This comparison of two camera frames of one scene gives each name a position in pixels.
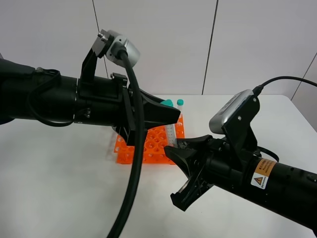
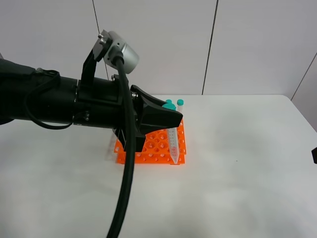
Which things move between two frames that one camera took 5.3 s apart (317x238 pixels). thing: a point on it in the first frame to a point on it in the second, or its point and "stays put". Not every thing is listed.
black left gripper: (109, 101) stays put
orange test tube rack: (155, 140) stays put
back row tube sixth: (180, 102) stays put
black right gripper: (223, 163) to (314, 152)
